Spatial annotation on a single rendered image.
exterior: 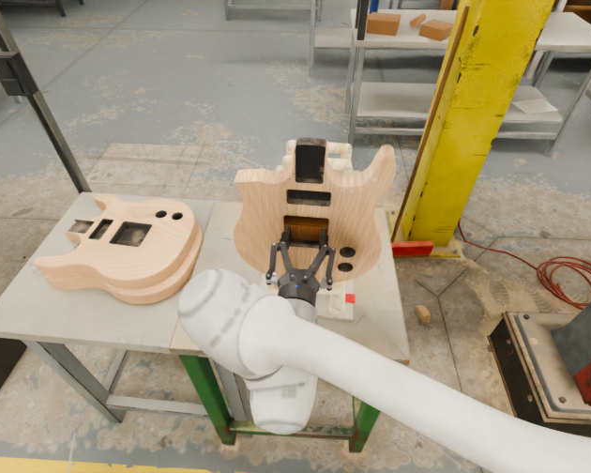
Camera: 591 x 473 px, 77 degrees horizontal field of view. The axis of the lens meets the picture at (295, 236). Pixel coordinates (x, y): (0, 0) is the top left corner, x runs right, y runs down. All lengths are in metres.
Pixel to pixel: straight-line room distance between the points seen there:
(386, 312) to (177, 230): 0.68
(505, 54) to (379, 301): 1.25
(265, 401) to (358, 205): 0.42
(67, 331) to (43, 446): 1.02
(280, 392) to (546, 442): 0.32
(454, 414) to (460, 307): 1.92
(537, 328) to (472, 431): 1.63
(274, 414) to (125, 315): 0.70
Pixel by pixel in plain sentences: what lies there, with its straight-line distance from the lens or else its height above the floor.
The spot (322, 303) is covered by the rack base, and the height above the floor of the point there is 0.94.
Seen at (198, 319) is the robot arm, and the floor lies 1.43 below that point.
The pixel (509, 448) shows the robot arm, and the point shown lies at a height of 1.41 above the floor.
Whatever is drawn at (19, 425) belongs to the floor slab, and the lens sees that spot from 2.28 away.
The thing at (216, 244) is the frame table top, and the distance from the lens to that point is 1.23.
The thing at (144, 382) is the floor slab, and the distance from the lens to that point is 2.10.
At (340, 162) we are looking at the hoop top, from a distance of 1.07.
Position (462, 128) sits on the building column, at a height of 0.88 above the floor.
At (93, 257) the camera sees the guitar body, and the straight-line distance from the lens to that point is 1.24.
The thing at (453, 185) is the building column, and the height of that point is 0.53.
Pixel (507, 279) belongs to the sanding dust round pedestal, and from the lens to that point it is 2.62.
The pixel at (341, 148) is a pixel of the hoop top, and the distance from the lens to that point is 1.14.
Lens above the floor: 1.82
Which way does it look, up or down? 46 degrees down
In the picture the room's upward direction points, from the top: straight up
